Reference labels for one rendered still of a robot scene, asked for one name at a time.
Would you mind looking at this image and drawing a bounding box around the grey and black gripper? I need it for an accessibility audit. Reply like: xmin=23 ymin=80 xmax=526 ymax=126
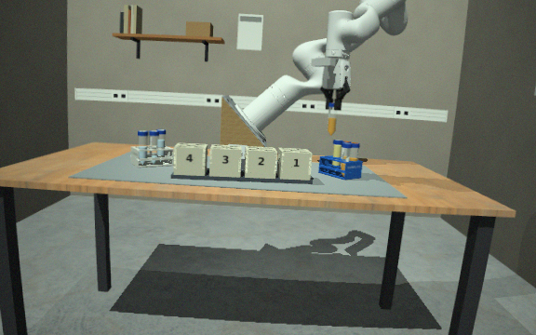
xmin=320 ymin=59 xmax=351 ymax=111

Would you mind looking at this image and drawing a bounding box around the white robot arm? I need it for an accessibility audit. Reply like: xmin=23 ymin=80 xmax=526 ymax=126
xmin=235 ymin=0 xmax=408 ymax=139

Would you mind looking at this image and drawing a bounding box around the grey bench mat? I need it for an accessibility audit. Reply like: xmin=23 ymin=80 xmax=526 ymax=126
xmin=68 ymin=152 xmax=407 ymax=198

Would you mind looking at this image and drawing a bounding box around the blue tube rack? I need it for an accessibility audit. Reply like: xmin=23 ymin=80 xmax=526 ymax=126
xmin=318 ymin=155 xmax=363 ymax=180

